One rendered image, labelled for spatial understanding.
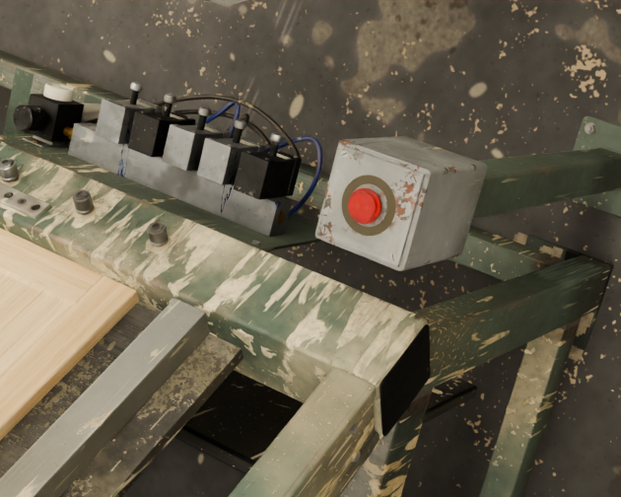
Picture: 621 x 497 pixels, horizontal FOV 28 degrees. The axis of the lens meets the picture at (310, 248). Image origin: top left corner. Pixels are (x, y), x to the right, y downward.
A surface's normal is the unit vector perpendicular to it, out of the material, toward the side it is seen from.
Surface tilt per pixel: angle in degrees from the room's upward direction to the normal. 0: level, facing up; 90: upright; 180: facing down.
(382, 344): 56
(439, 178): 90
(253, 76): 0
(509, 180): 90
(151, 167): 0
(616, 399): 0
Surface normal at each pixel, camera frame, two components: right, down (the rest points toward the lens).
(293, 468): -0.08, -0.72
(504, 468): -0.50, 0.10
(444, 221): 0.83, 0.34
